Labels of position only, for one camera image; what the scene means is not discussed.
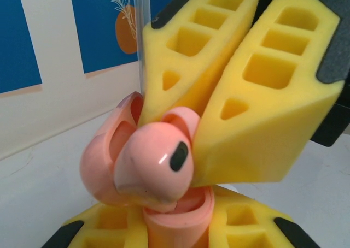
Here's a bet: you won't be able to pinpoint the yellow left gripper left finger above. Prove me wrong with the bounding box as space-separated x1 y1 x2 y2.
40 201 148 248

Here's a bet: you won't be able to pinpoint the blue floral wall poster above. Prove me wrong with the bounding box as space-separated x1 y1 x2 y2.
69 0 176 74
0 0 43 95

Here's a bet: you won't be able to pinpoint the aluminium corner post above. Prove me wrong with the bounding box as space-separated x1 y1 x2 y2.
133 0 151 96

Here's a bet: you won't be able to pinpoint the pink earbud charging case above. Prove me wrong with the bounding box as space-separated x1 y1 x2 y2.
79 91 217 248

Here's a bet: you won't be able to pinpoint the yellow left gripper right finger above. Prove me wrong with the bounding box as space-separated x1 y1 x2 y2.
207 186 322 248

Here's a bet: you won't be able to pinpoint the pink wireless earbud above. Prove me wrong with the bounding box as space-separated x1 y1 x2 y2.
113 122 195 213

